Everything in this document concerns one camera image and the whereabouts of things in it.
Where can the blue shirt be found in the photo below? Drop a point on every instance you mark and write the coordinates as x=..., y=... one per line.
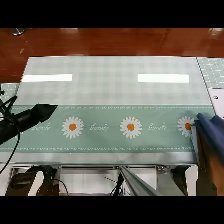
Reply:
x=213, y=131

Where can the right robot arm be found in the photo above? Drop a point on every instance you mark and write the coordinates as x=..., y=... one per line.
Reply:
x=192, y=180

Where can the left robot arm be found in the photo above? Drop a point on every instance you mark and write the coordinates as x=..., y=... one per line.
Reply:
x=23, y=120

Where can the silver frame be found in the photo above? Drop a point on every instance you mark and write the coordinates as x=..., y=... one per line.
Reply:
x=140, y=185

